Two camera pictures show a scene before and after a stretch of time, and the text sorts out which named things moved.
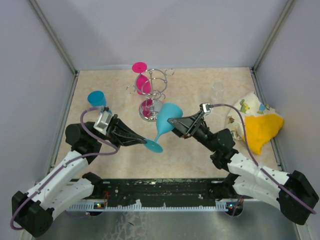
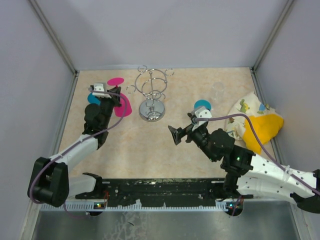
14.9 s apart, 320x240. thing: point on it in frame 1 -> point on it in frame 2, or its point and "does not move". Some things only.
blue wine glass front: (168, 111) -> (200, 103)
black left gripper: (125, 135) -> (115, 99)
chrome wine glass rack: (152, 83) does not move
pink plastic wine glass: (143, 86) -> (119, 110)
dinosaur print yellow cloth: (262, 122) does not move
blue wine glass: (97, 99) does not move
